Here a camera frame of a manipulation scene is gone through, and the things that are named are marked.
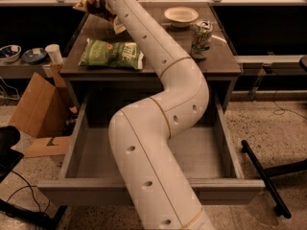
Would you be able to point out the brown chip bag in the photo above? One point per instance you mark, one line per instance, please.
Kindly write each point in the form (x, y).
(101, 9)

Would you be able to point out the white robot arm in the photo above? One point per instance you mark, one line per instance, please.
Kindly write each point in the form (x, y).
(139, 132)

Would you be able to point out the green chip bag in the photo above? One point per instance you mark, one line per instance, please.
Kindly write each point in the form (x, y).
(114, 55)

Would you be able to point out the grey cabinet counter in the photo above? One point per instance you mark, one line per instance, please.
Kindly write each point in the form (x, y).
(220, 68)

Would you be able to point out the grey open drawer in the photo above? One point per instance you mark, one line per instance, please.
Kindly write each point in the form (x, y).
(89, 175)

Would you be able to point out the green soda can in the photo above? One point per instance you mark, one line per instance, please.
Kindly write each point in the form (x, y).
(201, 39)

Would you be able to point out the white bowl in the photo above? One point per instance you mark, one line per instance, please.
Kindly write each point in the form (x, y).
(181, 17)

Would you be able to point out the brown cardboard box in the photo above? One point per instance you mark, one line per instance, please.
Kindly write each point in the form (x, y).
(45, 112)

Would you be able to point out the white paper cup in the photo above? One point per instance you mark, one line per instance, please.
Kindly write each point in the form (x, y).
(54, 53)

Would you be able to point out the black chair base leg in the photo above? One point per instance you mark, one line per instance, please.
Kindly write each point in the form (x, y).
(266, 174)

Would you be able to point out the dark blue bowl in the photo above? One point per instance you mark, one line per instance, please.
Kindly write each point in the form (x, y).
(34, 56)

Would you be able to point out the black device at left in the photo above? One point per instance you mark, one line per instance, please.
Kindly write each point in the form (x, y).
(9, 158)

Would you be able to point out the blue patterned bowl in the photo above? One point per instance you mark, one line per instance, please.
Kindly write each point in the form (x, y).
(10, 53)

